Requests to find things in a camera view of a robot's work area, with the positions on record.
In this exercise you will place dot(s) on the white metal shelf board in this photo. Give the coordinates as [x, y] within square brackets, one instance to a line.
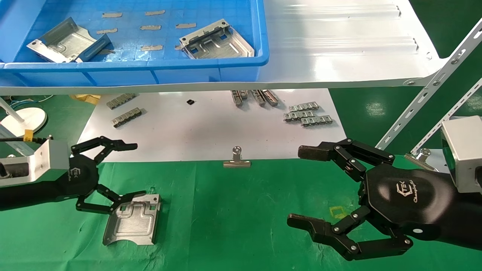
[339, 56]

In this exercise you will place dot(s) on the yellow protective garment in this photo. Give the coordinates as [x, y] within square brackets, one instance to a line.
[88, 98]

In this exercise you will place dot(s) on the blue plastic bin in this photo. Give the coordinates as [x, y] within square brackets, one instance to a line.
[113, 77]

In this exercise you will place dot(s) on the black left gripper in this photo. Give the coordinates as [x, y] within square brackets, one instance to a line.
[81, 175]

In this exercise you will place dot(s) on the white round-base stand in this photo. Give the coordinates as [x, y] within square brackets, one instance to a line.
[26, 120]

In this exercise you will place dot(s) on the silver binder clip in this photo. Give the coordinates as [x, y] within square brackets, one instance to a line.
[423, 153]
[236, 163]

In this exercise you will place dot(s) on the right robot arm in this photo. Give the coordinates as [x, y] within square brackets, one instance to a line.
[467, 218]

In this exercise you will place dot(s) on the sheet metal bracket part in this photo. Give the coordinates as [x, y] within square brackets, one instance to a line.
[218, 43]
[64, 43]
[131, 222]

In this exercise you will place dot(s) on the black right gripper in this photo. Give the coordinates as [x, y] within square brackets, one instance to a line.
[406, 199]

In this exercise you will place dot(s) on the grey metal connector strip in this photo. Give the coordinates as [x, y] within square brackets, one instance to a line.
[298, 115]
[127, 117]
[270, 97]
[122, 101]
[304, 106]
[236, 98]
[244, 94]
[316, 121]
[258, 98]

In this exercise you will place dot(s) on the green table cloth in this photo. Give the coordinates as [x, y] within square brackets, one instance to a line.
[226, 226]

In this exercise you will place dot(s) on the perforated grey shelf post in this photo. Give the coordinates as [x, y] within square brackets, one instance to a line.
[429, 90]
[5, 131]
[448, 116]

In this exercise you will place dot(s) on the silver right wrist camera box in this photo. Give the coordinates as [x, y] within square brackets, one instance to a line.
[465, 150]

